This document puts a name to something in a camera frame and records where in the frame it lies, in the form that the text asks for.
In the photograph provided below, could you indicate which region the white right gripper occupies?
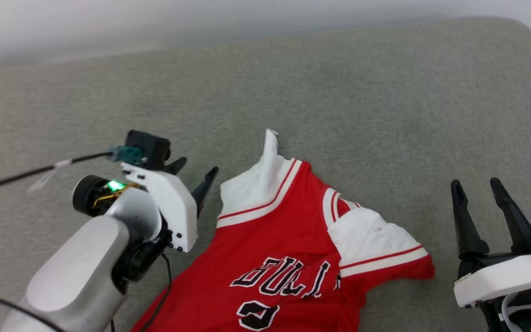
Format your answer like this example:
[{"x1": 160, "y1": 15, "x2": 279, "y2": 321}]
[{"x1": 450, "y1": 177, "x2": 531, "y2": 308}]

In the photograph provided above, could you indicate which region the teal cable connector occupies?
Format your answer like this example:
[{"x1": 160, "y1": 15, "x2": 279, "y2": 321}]
[{"x1": 107, "y1": 145, "x2": 145, "y2": 166}]

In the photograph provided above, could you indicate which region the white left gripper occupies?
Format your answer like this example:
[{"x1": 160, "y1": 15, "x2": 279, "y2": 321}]
[{"x1": 122, "y1": 157, "x2": 219, "y2": 253}]

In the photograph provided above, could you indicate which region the red white basketball jersey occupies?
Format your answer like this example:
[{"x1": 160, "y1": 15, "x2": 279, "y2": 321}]
[{"x1": 130, "y1": 128, "x2": 436, "y2": 332}]

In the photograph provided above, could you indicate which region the thin black cable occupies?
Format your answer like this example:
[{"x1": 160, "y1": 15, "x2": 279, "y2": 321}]
[
  {"x1": 139, "y1": 253, "x2": 173, "y2": 332},
  {"x1": 0, "y1": 289, "x2": 66, "y2": 332},
  {"x1": 0, "y1": 152, "x2": 112, "y2": 195}
]

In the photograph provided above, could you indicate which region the white cable label tag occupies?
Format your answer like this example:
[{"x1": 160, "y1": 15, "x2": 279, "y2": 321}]
[{"x1": 28, "y1": 159, "x2": 72, "y2": 192}]

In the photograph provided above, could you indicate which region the grey fabric sofa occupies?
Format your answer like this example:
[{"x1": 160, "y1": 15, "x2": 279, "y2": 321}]
[{"x1": 0, "y1": 16, "x2": 531, "y2": 332}]

